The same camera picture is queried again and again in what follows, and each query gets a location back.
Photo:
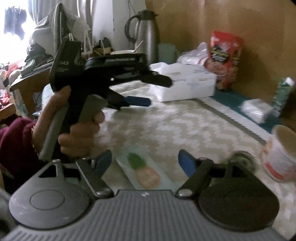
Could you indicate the clear plastic bag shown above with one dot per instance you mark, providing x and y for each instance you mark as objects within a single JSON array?
[{"x": 197, "y": 56}]

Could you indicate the pineapple print pouch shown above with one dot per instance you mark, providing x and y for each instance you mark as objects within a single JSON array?
[{"x": 142, "y": 171}]

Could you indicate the steel thermos jug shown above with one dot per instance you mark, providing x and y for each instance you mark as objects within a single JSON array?
[{"x": 146, "y": 35}]

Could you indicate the white wrapped packet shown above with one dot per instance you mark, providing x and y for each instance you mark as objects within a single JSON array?
[{"x": 257, "y": 110}]

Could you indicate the wooden side table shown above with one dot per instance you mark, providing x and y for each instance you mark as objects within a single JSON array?
[{"x": 24, "y": 89}]

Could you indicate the maroon sleeve forearm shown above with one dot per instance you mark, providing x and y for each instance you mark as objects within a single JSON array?
[{"x": 19, "y": 159}]

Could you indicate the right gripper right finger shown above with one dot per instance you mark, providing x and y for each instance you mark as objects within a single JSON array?
[{"x": 198, "y": 173}]

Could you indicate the person's left hand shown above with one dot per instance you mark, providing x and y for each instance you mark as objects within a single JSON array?
[{"x": 79, "y": 142}]

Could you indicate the white instant noodle cup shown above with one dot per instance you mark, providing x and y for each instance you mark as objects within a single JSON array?
[{"x": 278, "y": 154}]

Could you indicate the white cardboard box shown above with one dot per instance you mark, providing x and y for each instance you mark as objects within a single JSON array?
[{"x": 189, "y": 82}]

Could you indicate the black tape roll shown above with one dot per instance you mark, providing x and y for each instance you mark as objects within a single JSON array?
[{"x": 245, "y": 159}]

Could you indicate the red snack bag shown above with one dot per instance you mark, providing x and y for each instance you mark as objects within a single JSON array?
[{"x": 223, "y": 58}]

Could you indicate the green plastic container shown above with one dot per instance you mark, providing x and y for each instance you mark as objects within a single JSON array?
[{"x": 168, "y": 53}]

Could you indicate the green patterned canister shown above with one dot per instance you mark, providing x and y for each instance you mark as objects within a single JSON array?
[{"x": 283, "y": 91}]

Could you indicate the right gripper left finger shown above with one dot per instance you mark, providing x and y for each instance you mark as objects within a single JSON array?
[{"x": 92, "y": 170}]

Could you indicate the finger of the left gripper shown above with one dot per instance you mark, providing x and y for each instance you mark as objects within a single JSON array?
[{"x": 138, "y": 101}]

